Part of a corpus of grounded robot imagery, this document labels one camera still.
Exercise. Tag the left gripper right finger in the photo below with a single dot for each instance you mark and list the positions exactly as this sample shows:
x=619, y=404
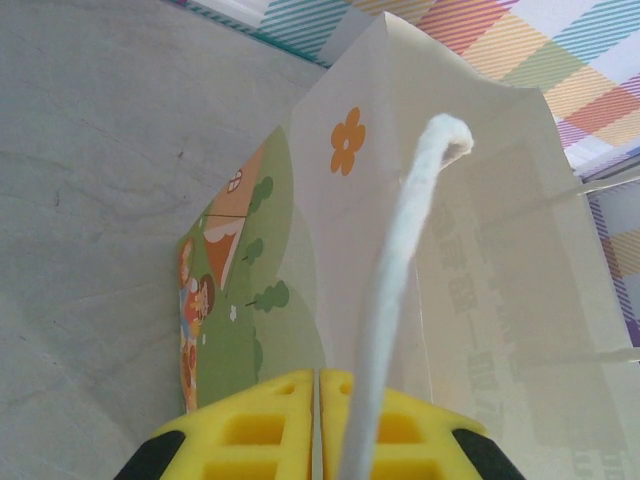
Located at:
x=425, y=440

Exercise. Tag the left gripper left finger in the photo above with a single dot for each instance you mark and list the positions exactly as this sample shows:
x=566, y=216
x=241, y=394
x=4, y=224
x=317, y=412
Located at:
x=250, y=400

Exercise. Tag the white flower-print paper bag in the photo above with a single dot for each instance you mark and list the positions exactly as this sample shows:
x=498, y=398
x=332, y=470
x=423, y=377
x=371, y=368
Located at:
x=350, y=225

